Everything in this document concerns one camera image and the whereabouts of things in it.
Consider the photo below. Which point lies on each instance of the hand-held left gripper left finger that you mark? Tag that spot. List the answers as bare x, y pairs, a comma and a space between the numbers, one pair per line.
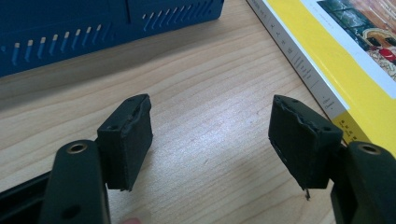
130, 146

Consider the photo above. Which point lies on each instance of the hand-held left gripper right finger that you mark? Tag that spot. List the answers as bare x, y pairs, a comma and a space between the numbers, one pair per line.
299, 146

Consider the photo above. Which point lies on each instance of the yellow paperback book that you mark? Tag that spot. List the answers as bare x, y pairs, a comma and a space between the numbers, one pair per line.
342, 65

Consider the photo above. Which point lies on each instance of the blue plastic file rack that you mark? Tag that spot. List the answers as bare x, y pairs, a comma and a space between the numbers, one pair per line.
77, 18

